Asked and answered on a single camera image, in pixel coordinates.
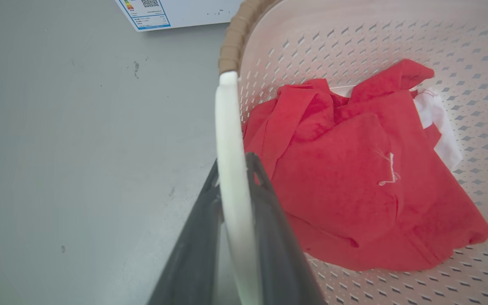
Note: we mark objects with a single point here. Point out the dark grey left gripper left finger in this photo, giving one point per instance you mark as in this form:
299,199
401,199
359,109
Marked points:
189,258

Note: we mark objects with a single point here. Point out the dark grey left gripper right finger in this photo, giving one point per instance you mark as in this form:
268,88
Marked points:
278,254

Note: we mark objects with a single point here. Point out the white perforated plastic laundry basket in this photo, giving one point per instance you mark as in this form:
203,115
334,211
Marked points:
354,38

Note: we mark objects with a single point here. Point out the red garment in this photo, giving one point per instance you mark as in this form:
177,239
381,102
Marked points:
354,178

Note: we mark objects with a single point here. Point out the white garment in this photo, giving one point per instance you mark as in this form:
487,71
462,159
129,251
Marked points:
436,123

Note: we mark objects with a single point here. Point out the white washing machine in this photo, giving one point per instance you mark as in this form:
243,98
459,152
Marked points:
184,12

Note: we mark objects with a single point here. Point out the energy label sticker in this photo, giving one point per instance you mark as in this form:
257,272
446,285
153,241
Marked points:
146,12

